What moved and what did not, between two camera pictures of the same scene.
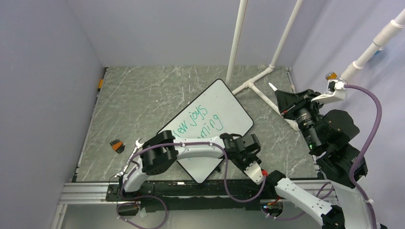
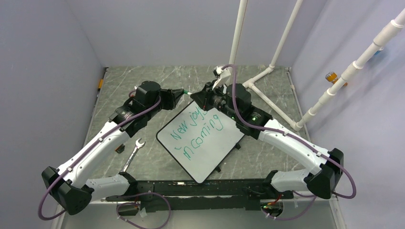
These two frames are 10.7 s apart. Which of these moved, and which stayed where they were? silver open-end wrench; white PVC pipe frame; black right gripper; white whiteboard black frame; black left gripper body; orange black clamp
Moved: black left gripper body; black right gripper
Stayed: white whiteboard black frame; orange black clamp; silver open-end wrench; white PVC pipe frame
